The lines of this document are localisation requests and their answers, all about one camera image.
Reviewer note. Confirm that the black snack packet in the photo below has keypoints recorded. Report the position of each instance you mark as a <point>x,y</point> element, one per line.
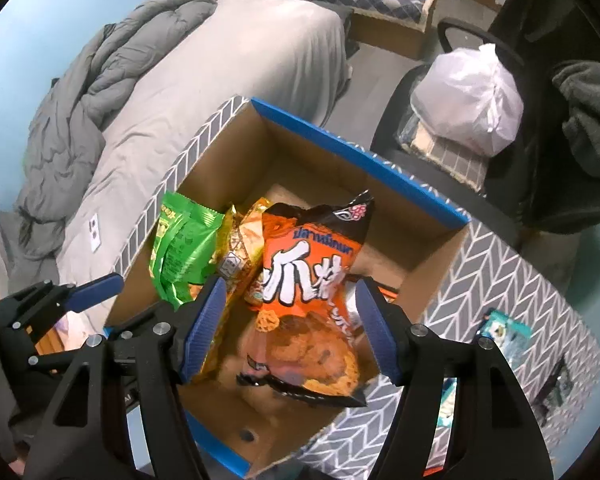
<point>555,390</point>

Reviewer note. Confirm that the white plastic bag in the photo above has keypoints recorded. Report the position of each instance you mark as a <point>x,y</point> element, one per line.
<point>470,95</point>

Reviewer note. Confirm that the white mattress label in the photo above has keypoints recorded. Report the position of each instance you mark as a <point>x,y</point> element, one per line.
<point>95,232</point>

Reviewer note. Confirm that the cardboard box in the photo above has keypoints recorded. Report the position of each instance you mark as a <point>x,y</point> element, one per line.
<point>320,180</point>

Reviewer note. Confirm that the black puffer jacket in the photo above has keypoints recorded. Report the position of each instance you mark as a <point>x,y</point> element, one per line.
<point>540,20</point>

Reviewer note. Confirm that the orange snack bag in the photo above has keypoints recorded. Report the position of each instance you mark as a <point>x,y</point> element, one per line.
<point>300,270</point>

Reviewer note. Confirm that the grey comforter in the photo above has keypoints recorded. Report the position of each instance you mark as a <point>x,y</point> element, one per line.
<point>80,125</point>

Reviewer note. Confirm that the green snack packet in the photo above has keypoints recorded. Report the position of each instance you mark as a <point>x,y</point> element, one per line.
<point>180,250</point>

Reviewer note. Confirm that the grey fleece jacket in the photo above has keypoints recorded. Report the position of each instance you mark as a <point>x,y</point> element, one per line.
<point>595,110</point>

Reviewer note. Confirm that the grey bed mattress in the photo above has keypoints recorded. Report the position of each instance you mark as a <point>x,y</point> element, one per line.
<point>220,75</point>

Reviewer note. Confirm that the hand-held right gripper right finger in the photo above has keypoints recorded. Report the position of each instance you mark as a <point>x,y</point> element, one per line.
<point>377,330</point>

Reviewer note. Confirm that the long yellow snack packet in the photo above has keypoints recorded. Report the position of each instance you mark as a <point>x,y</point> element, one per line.
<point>240,250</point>

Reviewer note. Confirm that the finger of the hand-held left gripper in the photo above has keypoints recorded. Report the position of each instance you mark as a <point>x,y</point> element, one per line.
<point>50,359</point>
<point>97,291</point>

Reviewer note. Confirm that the grey checked cushion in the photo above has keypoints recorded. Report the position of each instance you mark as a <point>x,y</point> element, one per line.
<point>450,157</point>

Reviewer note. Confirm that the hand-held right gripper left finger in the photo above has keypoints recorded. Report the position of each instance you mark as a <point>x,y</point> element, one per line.
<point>205,325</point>

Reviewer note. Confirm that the teal white snack packet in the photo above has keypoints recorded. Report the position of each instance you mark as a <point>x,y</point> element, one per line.
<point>505,330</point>

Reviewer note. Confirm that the black office chair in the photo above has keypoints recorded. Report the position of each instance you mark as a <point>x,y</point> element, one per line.
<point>510,180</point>

